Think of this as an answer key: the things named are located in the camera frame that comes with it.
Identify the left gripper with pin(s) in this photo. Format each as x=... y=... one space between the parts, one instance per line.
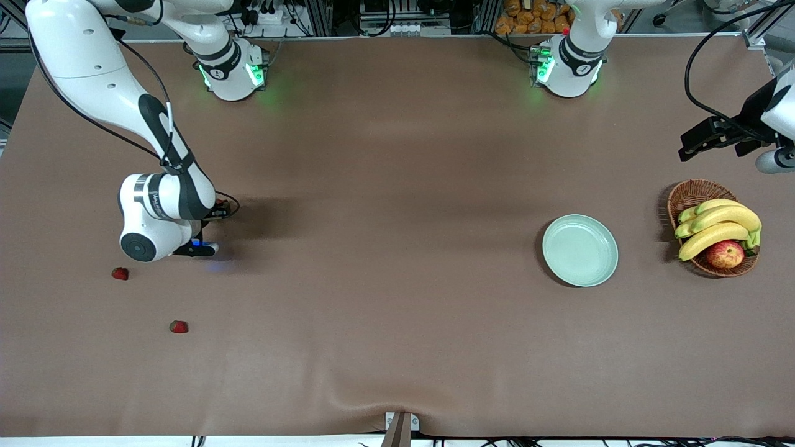
x=747 y=121

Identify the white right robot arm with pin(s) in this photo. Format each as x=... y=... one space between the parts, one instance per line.
x=81 y=56

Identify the light green round plate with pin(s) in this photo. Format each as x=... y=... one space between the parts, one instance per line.
x=581 y=251

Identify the brown wicker basket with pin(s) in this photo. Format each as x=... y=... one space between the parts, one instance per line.
x=692 y=192

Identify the small yellow banana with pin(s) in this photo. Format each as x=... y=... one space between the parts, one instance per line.
x=714 y=203

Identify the large yellow banana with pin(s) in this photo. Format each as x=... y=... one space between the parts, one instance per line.
x=733 y=215

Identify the greenish yellow banana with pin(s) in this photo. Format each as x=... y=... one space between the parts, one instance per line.
x=683 y=230
x=686 y=215

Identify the long yellow banana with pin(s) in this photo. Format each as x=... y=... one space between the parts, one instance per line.
x=708 y=239

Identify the green banana bunch stalk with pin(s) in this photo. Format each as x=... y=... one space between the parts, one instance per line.
x=754 y=239

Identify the red apple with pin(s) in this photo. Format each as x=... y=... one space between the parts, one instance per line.
x=725 y=254

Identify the black office chair base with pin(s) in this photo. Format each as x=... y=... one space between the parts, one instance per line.
x=659 y=19

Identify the brown table cover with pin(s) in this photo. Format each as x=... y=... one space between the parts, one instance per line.
x=372 y=186

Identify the white power strip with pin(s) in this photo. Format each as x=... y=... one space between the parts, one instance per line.
x=267 y=17

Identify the pile of orange buns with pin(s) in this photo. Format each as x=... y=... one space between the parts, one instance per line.
x=528 y=18

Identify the slanted aluminium frame strut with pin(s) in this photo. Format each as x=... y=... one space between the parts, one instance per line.
x=767 y=25

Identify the aluminium frame post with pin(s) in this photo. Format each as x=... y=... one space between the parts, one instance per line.
x=321 y=17
x=487 y=15

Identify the silver metal edge bracket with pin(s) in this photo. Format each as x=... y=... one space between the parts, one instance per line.
x=390 y=422

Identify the brown bar under bracket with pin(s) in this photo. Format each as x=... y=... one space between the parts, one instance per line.
x=397 y=434

